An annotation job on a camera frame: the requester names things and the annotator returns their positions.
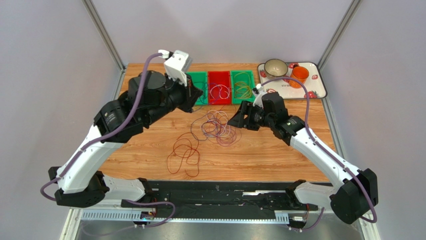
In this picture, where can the right aluminium corner post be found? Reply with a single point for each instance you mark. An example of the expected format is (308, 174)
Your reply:
(339, 32)

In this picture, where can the right green plastic bin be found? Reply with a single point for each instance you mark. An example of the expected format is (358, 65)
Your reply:
(242, 83)

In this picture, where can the orange plastic cup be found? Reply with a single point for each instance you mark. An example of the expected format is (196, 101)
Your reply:
(299, 73)

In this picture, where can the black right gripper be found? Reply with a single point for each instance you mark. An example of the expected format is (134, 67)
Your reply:
(248, 114)

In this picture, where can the beige ceramic bowl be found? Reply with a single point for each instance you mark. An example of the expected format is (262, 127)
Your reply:
(275, 68)

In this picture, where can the left aluminium corner post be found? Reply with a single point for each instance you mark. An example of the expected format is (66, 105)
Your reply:
(101, 28)

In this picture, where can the aluminium frame rail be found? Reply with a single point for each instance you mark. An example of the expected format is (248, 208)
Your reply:
(109, 224)

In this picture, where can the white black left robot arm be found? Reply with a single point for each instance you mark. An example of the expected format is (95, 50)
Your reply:
(80, 182)

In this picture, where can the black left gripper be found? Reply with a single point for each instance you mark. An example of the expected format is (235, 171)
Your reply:
(191, 93)

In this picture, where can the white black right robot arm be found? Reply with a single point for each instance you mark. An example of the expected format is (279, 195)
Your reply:
(353, 192)

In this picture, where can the aluminium corner post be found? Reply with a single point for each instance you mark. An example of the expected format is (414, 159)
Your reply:
(101, 28)
(339, 32)

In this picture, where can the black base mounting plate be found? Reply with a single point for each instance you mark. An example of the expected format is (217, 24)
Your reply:
(233, 201)

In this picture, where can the red plastic bin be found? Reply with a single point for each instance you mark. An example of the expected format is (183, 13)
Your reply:
(219, 88)

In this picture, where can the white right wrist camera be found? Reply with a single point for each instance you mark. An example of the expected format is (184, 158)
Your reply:
(258, 91)

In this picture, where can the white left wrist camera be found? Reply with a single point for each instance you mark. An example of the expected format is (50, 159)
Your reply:
(176, 65)

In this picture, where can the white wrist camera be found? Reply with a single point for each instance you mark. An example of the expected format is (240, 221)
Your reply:
(176, 65)
(258, 91)

